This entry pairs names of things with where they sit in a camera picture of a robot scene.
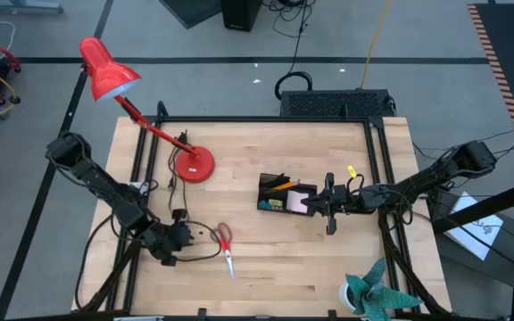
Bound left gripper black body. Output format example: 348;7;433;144
143;209;195;268

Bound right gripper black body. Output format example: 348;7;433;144
323;172;363;236

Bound pink sticky note pad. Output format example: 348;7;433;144
286;190;308;214

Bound red-handled scissors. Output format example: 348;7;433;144
209;221;236;282

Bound black mesh desk organizer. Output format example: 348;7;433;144
256;172;319;217

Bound black mesh computer case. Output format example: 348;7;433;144
279;88;396;119

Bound teal artificial plant white pot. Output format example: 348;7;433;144
338;257;423;321

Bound white printed paper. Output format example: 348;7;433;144
444;191;505;262

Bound black metal stand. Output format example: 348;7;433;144
430;174;514;321

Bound red desk lamp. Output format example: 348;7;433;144
78;37;217;185

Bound black tower box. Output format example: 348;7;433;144
220;0;263;32

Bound dark angled panel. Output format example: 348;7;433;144
158;0;222;29

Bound black mat orange stripes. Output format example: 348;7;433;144
467;3;514;142

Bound grey metal base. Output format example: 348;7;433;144
0;0;65;14

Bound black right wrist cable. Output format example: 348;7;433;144
347;172;368;193

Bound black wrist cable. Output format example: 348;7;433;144
175;219;223;263
347;172;368;193

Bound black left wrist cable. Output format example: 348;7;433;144
175;219;223;263

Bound black metal table frame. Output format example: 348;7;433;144
71;100;452;321

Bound black lamp cable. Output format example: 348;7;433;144
166;128;192;213

